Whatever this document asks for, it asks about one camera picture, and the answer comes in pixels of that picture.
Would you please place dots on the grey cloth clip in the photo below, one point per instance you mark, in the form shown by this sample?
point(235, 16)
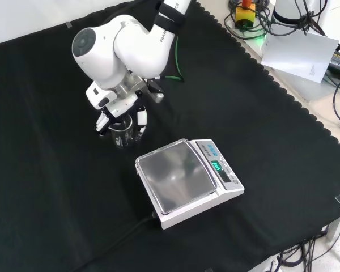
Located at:
point(68, 25)

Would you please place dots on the white electronic balance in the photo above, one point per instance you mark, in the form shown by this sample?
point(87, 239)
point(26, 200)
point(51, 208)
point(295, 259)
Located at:
point(181, 178)

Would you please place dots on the black bench cloth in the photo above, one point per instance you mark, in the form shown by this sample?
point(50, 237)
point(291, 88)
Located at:
point(73, 184)

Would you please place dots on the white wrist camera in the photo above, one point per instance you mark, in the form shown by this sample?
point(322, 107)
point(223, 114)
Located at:
point(97, 95)

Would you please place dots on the pale board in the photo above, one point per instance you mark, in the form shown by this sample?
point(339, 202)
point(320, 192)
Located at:
point(297, 54)

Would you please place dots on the clear glass beaker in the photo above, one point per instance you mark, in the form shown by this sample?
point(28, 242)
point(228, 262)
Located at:
point(124, 136)

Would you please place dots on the yellow stop button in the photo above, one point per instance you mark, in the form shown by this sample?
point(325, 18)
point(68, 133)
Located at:
point(245, 14)

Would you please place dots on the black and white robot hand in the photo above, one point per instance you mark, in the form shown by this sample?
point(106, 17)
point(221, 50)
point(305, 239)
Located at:
point(122, 107)

